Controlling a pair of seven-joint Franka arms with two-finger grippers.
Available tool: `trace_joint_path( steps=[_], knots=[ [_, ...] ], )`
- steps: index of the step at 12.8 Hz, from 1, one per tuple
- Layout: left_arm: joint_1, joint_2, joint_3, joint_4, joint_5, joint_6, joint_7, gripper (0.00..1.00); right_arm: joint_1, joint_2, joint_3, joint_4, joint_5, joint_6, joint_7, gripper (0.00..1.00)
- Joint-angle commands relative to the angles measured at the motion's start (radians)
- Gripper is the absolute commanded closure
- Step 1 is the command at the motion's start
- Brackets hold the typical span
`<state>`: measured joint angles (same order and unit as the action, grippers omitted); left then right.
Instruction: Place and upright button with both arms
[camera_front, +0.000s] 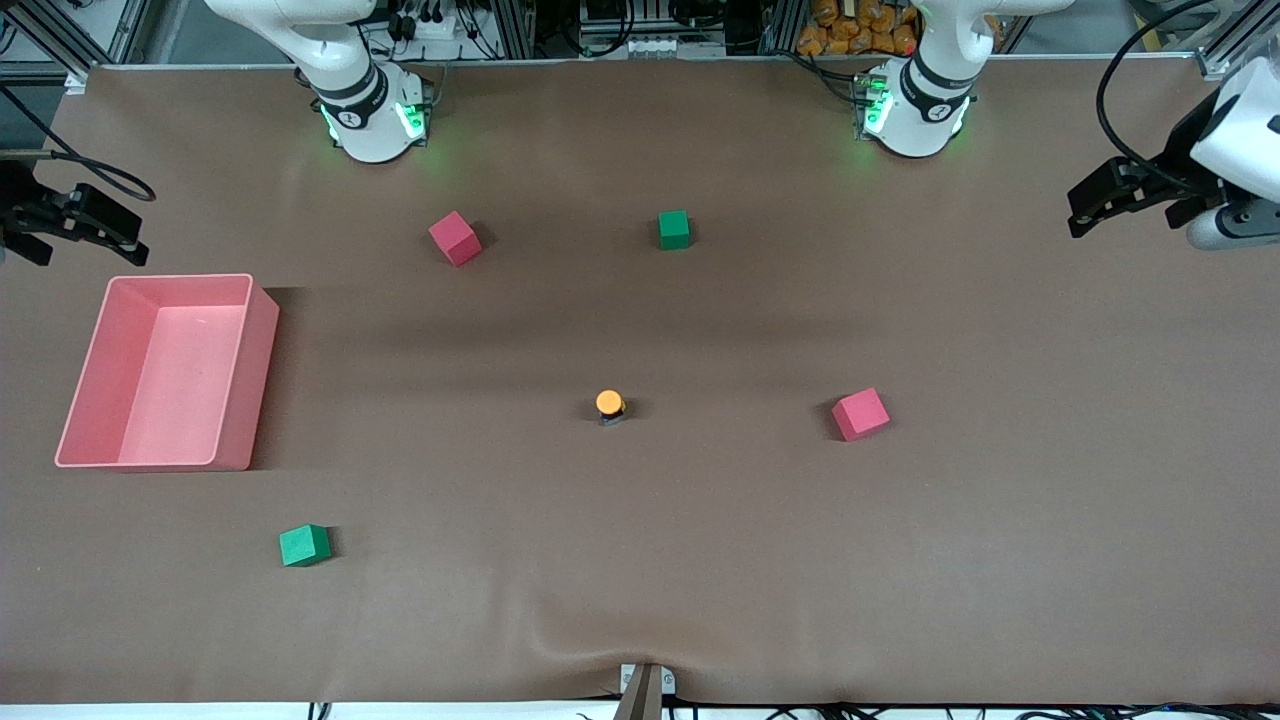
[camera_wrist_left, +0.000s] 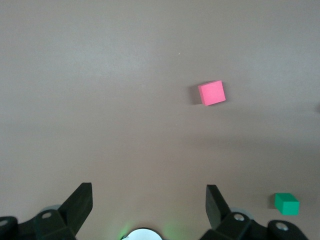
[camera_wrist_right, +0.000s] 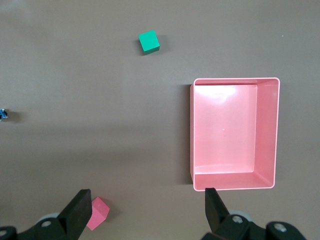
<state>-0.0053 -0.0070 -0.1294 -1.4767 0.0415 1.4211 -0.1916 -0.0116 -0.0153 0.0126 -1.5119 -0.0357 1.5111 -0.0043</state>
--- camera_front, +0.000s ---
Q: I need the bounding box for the pink plastic bin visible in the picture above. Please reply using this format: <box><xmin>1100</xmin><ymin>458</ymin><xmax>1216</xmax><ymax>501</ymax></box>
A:
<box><xmin>54</xmin><ymin>273</ymin><xmax>281</xmax><ymax>472</ymax></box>

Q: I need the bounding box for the bag of orange snacks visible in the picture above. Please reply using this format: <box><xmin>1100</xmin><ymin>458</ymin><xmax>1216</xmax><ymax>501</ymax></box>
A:
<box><xmin>796</xmin><ymin>0</ymin><xmax>921</xmax><ymax>58</ymax></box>

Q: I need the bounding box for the pink cube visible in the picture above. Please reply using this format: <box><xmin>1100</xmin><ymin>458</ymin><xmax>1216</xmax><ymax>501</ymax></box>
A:
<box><xmin>428</xmin><ymin>210</ymin><xmax>483</xmax><ymax>268</ymax></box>
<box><xmin>831</xmin><ymin>387</ymin><xmax>892</xmax><ymax>443</ymax></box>

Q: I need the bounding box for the aluminium rack profile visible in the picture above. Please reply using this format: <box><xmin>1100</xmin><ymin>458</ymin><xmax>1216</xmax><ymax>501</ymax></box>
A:
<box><xmin>498</xmin><ymin>0</ymin><xmax>541</xmax><ymax>59</ymax></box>
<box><xmin>762</xmin><ymin>0</ymin><xmax>801</xmax><ymax>56</ymax></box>

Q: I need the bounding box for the white power strip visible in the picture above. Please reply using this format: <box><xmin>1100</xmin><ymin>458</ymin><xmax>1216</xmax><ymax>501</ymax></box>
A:
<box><xmin>395</xmin><ymin>8</ymin><xmax>471</xmax><ymax>43</ymax></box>

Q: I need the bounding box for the metal table edge clamp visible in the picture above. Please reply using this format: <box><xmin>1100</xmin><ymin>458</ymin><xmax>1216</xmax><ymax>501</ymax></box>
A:
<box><xmin>618</xmin><ymin>662</ymin><xmax>677</xmax><ymax>720</ymax></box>

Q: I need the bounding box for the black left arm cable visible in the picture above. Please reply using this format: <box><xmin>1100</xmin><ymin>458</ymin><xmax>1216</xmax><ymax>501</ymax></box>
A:
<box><xmin>1095</xmin><ymin>0</ymin><xmax>1216</xmax><ymax>176</ymax></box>

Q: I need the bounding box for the aluminium frame corner post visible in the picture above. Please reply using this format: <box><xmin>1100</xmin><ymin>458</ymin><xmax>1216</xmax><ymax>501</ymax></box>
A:
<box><xmin>0</xmin><ymin>0</ymin><xmax>151</xmax><ymax>96</ymax></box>
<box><xmin>1195</xmin><ymin>0</ymin><xmax>1280</xmax><ymax>83</ymax></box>

